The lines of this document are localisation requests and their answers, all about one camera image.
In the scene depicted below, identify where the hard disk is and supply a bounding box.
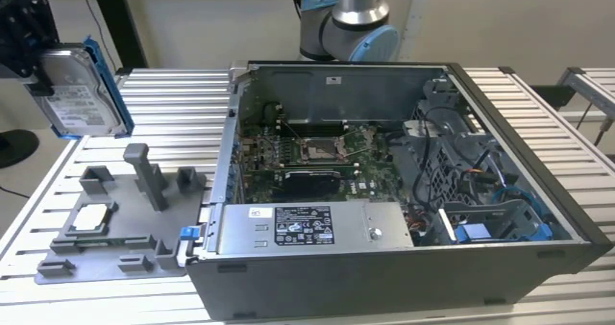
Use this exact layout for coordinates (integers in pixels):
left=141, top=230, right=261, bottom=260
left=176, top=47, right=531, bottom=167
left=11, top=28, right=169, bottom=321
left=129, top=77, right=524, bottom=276
left=36, top=35, right=136, bottom=141

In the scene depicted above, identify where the grey metal disk bay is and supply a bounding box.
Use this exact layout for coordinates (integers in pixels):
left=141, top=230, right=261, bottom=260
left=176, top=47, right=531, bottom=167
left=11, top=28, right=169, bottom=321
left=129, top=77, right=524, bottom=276
left=435, top=198, right=544, bottom=241

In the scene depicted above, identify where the black round stand base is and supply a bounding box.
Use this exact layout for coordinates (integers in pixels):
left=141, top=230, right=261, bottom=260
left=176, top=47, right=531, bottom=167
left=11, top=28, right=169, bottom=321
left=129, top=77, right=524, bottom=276
left=0, top=129, right=40, bottom=169

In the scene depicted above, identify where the silver CPU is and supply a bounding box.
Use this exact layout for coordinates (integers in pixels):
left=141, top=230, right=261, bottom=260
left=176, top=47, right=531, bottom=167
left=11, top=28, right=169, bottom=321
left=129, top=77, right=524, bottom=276
left=67, top=204, right=116, bottom=234

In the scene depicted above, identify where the grey plastic parts rack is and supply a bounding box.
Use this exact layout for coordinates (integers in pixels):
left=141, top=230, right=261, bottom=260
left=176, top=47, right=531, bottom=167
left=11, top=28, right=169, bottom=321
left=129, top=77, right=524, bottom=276
left=33, top=143, right=208, bottom=286

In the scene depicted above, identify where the green RAM stick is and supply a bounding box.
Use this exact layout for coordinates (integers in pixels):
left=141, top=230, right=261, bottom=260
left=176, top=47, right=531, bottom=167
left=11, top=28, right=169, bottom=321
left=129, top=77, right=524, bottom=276
left=71, top=235, right=149, bottom=249

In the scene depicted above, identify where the black RAM slot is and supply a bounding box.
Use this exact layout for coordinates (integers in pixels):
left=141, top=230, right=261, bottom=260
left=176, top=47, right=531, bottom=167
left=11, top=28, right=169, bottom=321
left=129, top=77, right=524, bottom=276
left=280, top=161, right=359, bottom=170
left=276, top=120, right=349, bottom=133

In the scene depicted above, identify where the CPU socket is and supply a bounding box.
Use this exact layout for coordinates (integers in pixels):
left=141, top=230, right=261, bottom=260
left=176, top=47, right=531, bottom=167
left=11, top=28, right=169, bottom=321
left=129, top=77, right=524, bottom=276
left=300, top=137, right=347, bottom=162

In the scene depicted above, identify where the silver power supply unit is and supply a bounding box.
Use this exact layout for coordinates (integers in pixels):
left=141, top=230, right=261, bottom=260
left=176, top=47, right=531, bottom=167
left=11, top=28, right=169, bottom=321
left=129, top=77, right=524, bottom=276
left=215, top=201, right=415, bottom=256

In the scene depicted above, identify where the black graphics card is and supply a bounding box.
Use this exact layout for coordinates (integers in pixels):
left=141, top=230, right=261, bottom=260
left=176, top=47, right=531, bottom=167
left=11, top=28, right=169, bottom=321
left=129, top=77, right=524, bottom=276
left=280, top=169, right=341, bottom=203

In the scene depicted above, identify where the green motherboard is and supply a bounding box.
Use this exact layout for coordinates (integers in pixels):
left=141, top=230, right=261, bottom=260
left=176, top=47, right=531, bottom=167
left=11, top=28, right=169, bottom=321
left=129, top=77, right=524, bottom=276
left=235, top=123, right=400, bottom=205

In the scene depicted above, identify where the black open PC case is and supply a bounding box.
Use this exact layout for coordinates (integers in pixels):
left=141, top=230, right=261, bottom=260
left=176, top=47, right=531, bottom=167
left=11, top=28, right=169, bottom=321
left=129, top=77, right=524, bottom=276
left=184, top=60, right=615, bottom=321

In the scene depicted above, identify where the blue carrier in bay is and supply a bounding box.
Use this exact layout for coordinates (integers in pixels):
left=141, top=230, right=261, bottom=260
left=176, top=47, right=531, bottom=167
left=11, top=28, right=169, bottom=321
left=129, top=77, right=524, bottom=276
left=454, top=223, right=496, bottom=241

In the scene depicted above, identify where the thin wall wire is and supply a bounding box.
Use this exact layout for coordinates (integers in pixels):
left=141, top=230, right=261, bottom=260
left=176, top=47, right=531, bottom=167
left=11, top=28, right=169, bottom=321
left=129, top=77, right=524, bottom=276
left=77, top=0, right=117, bottom=72

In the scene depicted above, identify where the black vertical post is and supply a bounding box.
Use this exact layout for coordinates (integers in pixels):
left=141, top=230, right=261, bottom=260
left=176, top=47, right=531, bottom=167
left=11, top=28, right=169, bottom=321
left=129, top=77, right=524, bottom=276
left=88, top=0, right=149, bottom=70

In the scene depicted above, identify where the black floor cable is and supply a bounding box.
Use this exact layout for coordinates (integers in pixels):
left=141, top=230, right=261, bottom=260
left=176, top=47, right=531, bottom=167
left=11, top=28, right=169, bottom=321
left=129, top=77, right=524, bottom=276
left=0, top=184, right=31, bottom=199

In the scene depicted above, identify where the long black wire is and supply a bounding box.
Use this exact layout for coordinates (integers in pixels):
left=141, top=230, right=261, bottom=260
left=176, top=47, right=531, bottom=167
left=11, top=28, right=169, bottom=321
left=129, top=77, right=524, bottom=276
left=411, top=107, right=476, bottom=205

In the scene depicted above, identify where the black wire with orange plug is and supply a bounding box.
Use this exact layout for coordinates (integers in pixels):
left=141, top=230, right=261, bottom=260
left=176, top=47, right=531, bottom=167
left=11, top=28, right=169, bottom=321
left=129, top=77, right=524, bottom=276
left=459, top=148, right=520, bottom=190

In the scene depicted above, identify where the black table bracket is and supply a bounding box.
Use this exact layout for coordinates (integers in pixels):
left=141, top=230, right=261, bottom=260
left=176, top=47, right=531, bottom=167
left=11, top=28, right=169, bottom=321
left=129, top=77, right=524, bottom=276
left=531, top=85, right=576, bottom=109

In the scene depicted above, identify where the blue wire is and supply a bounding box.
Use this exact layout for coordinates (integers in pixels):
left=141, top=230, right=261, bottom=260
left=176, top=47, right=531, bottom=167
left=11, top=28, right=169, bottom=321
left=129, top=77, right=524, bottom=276
left=492, top=184, right=550, bottom=229

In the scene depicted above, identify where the aluminium frame side table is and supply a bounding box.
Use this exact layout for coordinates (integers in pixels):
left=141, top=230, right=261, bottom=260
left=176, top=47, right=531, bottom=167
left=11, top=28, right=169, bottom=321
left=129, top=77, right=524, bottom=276
left=556, top=66, right=615, bottom=123

